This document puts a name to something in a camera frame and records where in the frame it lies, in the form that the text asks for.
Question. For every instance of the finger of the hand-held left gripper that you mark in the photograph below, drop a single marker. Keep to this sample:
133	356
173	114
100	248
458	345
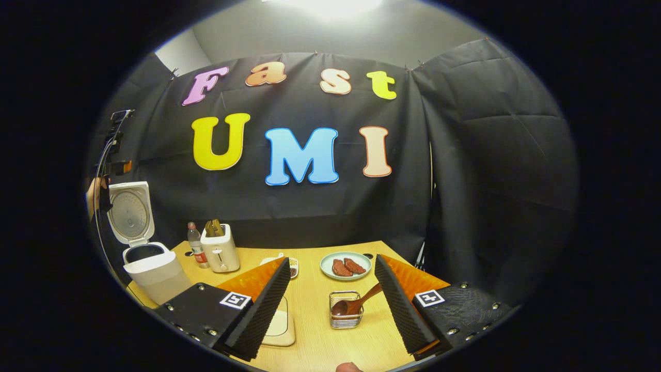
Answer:
127	168

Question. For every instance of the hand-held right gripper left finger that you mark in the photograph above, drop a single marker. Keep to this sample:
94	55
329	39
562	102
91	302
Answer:
263	310

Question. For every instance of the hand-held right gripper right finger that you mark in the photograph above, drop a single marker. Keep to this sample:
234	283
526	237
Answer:
400	310

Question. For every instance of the brown wooden spoon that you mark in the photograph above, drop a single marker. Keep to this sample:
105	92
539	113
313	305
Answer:
356	305

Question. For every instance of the white rice cooker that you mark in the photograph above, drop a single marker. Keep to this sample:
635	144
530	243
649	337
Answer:
155	274

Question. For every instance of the cream square dish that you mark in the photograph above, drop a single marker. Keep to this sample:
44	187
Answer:
281	328

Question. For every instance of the white divided dish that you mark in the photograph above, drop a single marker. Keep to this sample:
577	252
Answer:
293	268

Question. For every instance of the red meat slice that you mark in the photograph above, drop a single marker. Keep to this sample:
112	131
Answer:
355	265
341	268

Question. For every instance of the white toaster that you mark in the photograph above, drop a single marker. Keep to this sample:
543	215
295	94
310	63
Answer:
222	253

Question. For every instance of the pale green plate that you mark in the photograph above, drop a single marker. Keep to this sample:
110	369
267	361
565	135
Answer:
325	268

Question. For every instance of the clear plastic water bottle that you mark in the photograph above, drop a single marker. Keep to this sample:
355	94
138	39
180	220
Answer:
198	250

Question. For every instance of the brown toast slice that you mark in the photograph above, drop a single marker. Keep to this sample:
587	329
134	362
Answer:
218	227
209	229

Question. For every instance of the large ceiling light panel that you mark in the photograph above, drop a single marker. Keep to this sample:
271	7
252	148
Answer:
325	6

